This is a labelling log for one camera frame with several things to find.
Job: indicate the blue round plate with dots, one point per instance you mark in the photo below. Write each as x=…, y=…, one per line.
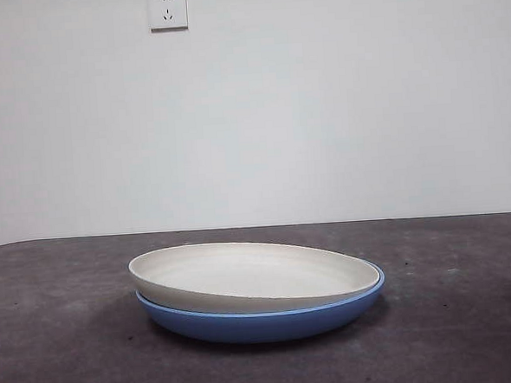
x=255, y=328

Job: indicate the white wall socket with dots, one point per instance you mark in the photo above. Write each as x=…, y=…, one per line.
x=168, y=12

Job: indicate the white round plate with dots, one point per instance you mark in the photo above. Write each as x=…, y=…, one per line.
x=252, y=274

